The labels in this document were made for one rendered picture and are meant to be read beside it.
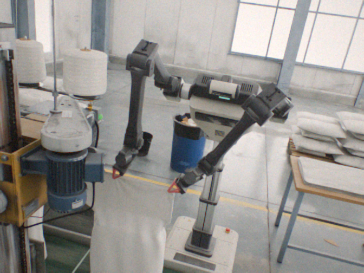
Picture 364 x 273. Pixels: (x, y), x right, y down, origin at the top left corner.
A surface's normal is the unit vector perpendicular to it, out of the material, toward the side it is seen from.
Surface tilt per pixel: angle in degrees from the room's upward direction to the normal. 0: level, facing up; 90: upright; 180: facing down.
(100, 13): 90
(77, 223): 90
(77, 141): 91
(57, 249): 0
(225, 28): 90
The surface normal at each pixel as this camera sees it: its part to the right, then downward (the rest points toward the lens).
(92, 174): 0.18, 0.40
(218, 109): -0.08, -0.49
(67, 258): 0.13, -0.92
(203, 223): -0.28, 0.33
